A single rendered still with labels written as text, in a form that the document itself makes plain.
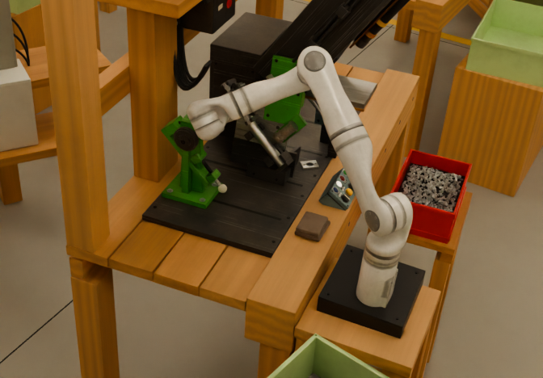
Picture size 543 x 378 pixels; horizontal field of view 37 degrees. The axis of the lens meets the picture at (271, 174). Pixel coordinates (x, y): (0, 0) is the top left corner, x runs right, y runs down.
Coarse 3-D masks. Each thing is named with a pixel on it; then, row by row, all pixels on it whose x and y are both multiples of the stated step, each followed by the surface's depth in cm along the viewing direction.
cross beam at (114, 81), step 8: (184, 32) 267; (192, 32) 273; (184, 40) 269; (112, 64) 236; (120, 64) 237; (128, 64) 237; (104, 72) 232; (112, 72) 232; (120, 72) 232; (128, 72) 237; (104, 80) 228; (112, 80) 229; (120, 80) 233; (128, 80) 238; (104, 88) 226; (112, 88) 230; (120, 88) 235; (128, 88) 240; (104, 96) 227; (112, 96) 231; (120, 96) 236; (104, 104) 228; (112, 104) 233; (104, 112) 229
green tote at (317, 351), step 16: (320, 336) 194; (304, 352) 191; (320, 352) 194; (336, 352) 191; (288, 368) 187; (304, 368) 195; (320, 368) 197; (336, 368) 193; (352, 368) 189; (368, 368) 186
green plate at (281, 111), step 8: (280, 56) 248; (272, 64) 249; (280, 64) 248; (288, 64) 247; (272, 72) 250; (280, 72) 249; (296, 96) 250; (304, 96) 256; (272, 104) 253; (280, 104) 252; (288, 104) 251; (296, 104) 250; (264, 112) 255; (272, 112) 254; (280, 112) 253; (288, 112) 252; (296, 112) 251; (272, 120) 254; (280, 120) 254; (288, 120) 253
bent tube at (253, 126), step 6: (252, 126) 254; (258, 126) 254; (252, 132) 254; (258, 132) 254; (258, 138) 254; (264, 138) 254; (264, 144) 254; (270, 144) 254; (270, 150) 254; (276, 150) 254; (270, 156) 255; (276, 156) 254; (276, 162) 254; (282, 162) 254
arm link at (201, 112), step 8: (224, 96) 205; (232, 96) 204; (192, 104) 204; (200, 104) 203; (208, 104) 203; (216, 104) 203; (224, 104) 203; (232, 104) 203; (192, 112) 203; (200, 112) 203; (208, 112) 204; (216, 112) 206; (232, 112) 204; (240, 112) 204; (192, 120) 204; (200, 120) 203; (208, 120) 203
